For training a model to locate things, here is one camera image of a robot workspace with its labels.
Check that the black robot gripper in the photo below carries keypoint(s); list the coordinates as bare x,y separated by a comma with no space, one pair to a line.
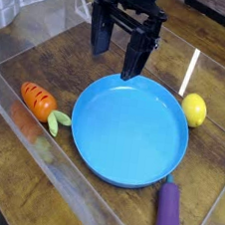
106,13

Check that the orange toy carrot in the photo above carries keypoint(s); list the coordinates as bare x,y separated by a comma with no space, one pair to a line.
43,105

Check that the dark board in background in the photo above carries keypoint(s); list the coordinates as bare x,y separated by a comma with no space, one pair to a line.
217,14

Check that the yellow toy lemon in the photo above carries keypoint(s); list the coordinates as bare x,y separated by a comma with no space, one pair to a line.
195,109

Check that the blue round plate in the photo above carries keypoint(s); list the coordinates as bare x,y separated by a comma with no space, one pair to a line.
129,133

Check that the purple toy eggplant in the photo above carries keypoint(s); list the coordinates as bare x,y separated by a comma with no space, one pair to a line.
168,203

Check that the clear acrylic enclosure wall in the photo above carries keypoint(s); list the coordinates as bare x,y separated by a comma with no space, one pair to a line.
43,179

